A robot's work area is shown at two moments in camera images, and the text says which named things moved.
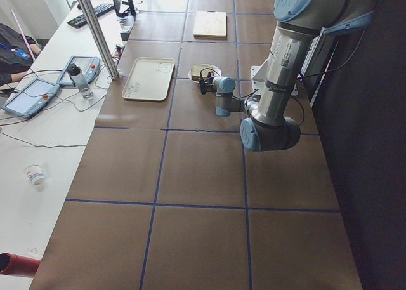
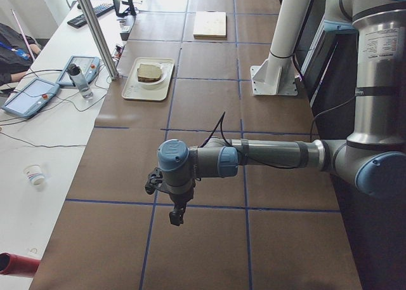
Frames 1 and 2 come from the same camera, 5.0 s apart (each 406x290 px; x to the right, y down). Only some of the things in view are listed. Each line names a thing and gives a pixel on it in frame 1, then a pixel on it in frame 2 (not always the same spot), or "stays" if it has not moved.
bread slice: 201,70 to 149,73
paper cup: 35,174 stays
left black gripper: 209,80 to 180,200
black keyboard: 80,21 stays
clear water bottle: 80,81 stays
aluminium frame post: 97,32 stays
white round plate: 203,72 to 165,71
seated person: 17,51 stays
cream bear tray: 148,79 stays
